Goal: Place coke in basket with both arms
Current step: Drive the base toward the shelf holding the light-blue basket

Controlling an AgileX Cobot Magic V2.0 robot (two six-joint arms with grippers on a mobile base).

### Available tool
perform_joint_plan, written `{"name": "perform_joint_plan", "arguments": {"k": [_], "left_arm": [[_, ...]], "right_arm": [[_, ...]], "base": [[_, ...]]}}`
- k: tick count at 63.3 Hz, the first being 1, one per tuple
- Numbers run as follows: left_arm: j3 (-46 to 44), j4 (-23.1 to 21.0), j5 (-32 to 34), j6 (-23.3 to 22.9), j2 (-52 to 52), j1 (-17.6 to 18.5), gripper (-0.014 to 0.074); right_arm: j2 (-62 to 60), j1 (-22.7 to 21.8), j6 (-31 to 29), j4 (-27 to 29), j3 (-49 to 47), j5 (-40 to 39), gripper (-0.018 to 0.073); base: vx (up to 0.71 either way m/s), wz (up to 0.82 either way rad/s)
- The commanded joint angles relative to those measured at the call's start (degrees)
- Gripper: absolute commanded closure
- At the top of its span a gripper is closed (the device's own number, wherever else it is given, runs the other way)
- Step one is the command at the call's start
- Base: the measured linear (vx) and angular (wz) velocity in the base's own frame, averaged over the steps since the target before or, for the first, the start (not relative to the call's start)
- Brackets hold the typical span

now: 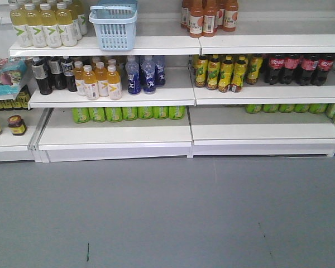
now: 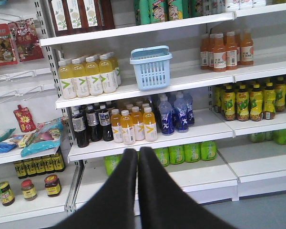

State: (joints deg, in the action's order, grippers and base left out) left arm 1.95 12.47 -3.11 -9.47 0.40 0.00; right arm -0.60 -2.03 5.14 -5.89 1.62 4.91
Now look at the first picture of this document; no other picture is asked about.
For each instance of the dark drink bottle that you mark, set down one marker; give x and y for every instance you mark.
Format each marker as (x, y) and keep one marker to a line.
(57, 73)
(68, 69)
(41, 74)

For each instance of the orange C100 juice bottle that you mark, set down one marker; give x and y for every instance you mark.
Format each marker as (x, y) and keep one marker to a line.
(230, 15)
(196, 19)
(210, 12)

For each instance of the orange juice bottle white label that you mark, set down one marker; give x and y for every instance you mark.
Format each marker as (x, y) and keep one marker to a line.
(114, 83)
(90, 83)
(101, 75)
(78, 75)

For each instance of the blue sports drink bottle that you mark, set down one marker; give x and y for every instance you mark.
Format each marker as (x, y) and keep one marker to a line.
(132, 70)
(148, 68)
(159, 61)

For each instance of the light blue plastic basket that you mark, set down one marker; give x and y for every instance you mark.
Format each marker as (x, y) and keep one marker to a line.
(114, 24)

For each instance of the yellow lemon tea bottle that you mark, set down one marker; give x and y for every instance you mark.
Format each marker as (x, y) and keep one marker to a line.
(200, 71)
(253, 70)
(213, 72)
(238, 74)
(226, 71)

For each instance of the teal snack bag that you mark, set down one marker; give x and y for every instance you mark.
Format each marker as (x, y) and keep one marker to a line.
(12, 77)

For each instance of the coke plastic bottle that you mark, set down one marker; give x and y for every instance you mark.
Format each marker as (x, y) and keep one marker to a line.
(275, 65)
(307, 66)
(291, 62)
(324, 66)

